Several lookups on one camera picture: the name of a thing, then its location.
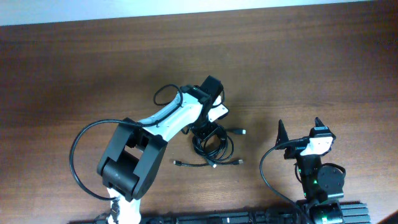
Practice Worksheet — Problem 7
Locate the black short USB cable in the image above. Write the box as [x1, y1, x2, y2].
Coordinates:
[173, 155, 218, 169]

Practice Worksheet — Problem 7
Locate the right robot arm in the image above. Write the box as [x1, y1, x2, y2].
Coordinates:
[275, 117, 346, 223]

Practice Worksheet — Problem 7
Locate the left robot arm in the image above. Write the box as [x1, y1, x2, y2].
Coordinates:
[97, 83, 228, 223]

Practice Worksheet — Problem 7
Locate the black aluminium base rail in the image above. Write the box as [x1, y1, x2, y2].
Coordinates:
[70, 200, 373, 224]

